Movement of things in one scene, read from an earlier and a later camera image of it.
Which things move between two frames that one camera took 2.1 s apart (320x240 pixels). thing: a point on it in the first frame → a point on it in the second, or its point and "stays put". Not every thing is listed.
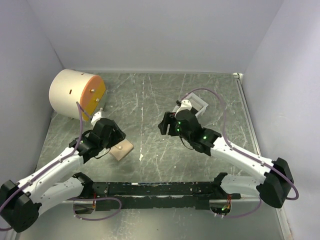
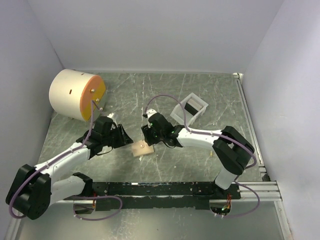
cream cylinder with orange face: [69, 86] stays put
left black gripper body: [115, 137] stays put
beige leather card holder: [121, 149] → [141, 148]
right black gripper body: [184, 134] → [152, 136]
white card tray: [198, 104] stays put
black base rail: [154, 195] stays put
